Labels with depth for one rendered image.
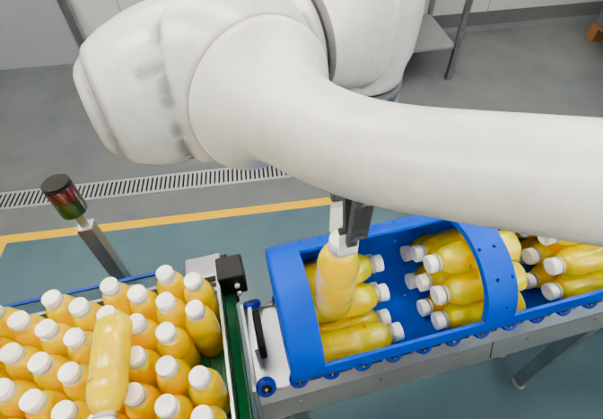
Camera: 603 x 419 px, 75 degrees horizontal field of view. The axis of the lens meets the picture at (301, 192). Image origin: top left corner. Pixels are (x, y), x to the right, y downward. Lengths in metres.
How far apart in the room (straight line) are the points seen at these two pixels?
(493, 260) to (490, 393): 1.29
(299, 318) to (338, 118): 0.59
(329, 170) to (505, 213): 0.08
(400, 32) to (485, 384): 1.89
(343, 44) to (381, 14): 0.04
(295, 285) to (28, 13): 3.87
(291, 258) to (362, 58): 0.53
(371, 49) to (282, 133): 0.15
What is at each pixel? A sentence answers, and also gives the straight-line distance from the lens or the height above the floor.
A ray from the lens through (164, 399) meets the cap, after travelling 0.87.
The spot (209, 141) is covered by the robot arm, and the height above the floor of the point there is 1.74.
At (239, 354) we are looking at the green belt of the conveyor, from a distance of 1.09.
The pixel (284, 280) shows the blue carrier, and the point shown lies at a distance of 0.77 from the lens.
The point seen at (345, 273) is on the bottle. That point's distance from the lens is 0.64.
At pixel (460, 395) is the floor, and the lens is 2.07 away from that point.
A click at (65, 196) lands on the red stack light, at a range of 1.06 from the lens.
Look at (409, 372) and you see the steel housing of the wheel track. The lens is 1.10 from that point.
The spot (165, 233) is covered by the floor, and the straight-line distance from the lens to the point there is 2.52.
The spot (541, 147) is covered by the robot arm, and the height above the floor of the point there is 1.79.
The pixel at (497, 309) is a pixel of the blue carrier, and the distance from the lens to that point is 0.91.
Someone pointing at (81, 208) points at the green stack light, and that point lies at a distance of 1.10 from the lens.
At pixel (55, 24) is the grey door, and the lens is 4.31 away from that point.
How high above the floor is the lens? 1.90
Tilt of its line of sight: 48 degrees down
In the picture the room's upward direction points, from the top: 2 degrees counter-clockwise
